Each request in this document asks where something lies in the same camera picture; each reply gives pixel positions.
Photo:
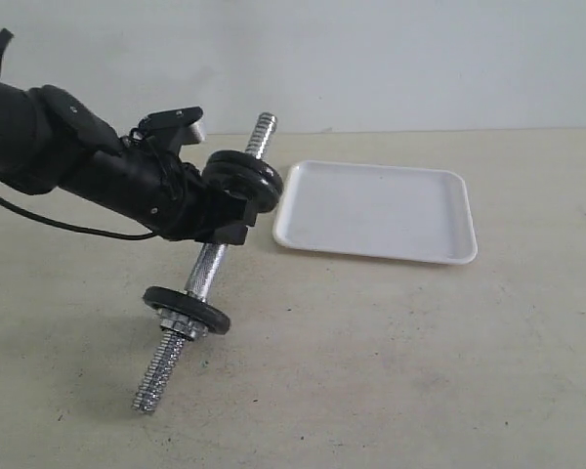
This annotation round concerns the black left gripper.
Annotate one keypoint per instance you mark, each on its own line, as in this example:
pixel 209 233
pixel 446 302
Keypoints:
pixel 148 183

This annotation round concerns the black weight plate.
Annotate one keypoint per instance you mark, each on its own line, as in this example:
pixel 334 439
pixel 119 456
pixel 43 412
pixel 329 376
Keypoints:
pixel 158 297
pixel 247 161
pixel 263 188

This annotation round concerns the chrome spin-lock collar nut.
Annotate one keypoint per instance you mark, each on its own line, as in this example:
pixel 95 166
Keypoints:
pixel 182 325

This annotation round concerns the chrome threaded dumbbell bar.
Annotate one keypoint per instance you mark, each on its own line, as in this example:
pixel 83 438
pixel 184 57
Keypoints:
pixel 200 280

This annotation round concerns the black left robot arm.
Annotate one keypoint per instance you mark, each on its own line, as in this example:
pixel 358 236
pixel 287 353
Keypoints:
pixel 50 140

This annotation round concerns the white plastic tray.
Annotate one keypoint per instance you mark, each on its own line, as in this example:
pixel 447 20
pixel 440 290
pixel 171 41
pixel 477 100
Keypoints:
pixel 377 211

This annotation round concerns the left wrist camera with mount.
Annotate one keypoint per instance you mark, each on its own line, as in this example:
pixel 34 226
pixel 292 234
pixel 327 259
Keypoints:
pixel 174 128

